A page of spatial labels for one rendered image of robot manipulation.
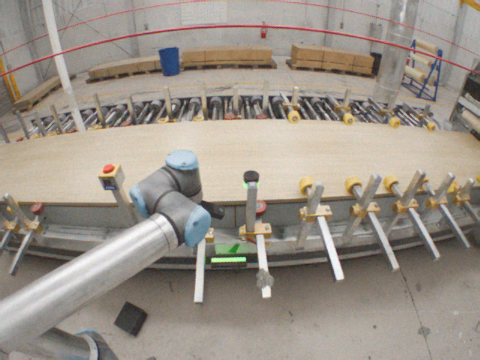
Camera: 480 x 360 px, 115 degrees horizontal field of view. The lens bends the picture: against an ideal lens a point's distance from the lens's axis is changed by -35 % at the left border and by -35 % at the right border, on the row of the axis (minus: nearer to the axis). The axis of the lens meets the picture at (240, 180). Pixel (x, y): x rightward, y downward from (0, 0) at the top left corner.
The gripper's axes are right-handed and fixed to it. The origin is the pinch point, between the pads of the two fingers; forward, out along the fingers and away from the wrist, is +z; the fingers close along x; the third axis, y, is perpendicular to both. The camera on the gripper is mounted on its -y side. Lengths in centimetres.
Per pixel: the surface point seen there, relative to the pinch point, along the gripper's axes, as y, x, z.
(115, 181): 29.1, -4.6, -24.3
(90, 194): 65, -28, 5
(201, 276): 1.5, 12.6, 11.2
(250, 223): -18.8, -6.3, 2.6
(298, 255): -44, -4, 28
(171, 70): 137, -550, 78
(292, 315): -51, 9, 95
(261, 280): -21.2, 17.0, 7.6
